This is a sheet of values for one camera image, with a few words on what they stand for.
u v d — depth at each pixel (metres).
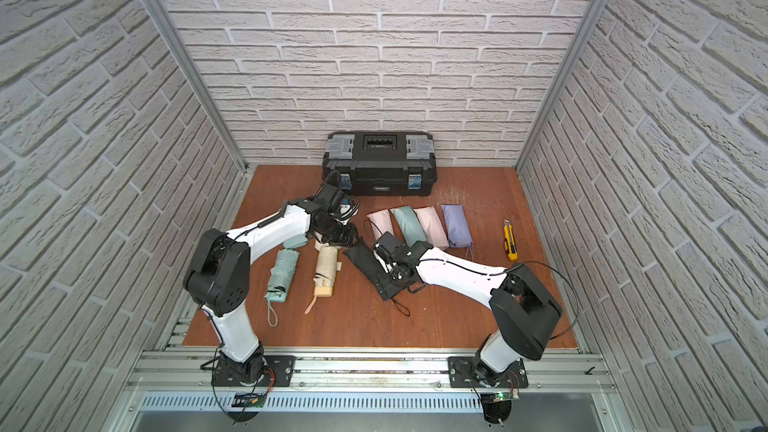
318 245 0.97
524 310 0.44
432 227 0.97
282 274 0.85
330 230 0.77
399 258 0.65
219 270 0.49
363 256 0.90
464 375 0.74
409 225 0.99
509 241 0.97
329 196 0.75
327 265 0.89
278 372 0.74
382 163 0.98
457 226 1.00
